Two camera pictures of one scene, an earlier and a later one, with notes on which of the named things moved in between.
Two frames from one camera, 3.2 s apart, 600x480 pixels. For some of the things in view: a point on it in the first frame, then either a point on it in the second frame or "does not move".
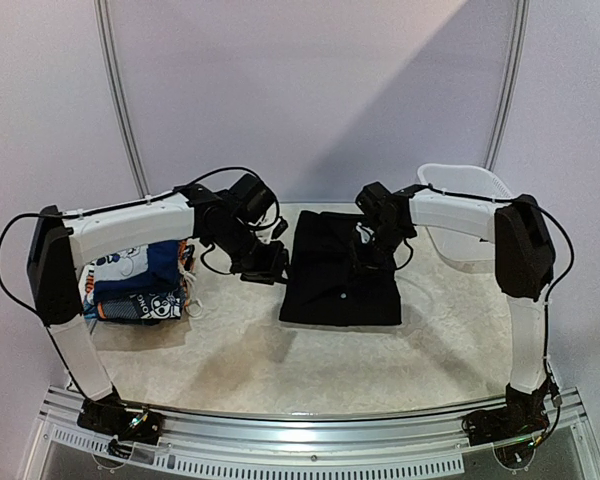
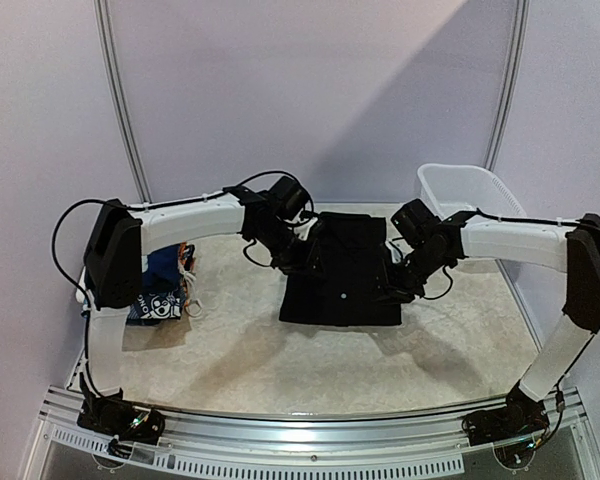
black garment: x=323 y=285 does not move
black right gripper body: x=368 y=250 → x=395 y=278
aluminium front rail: x=367 y=445 does not move
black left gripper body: x=255 y=264 → x=294 y=259
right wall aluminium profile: x=510 y=86 does not move
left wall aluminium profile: x=102 y=14 does not move
